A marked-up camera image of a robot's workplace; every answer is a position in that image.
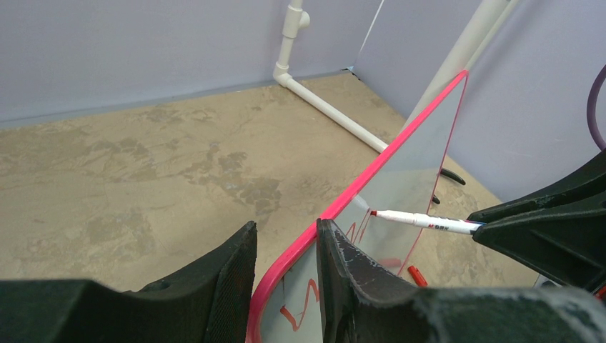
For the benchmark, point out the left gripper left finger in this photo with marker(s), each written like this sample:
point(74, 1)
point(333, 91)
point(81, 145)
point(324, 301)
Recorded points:
point(205, 301)

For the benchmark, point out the pink framed whiteboard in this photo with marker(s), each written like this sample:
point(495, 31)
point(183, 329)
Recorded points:
point(285, 305)

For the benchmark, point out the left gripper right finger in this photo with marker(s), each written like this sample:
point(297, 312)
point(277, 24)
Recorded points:
point(361, 301)

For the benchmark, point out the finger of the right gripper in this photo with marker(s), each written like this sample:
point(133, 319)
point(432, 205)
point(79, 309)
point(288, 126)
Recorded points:
point(565, 243)
point(585, 182)

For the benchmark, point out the red marker cap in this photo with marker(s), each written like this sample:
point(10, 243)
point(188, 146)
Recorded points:
point(417, 276)

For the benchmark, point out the white pvc pipe frame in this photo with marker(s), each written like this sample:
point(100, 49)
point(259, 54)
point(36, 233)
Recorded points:
point(398, 59)

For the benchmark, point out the black handled pliers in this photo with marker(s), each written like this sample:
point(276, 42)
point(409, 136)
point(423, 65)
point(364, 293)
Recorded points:
point(452, 176)

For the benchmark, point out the white red marker pen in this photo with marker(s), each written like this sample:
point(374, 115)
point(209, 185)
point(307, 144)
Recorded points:
point(458, 226)

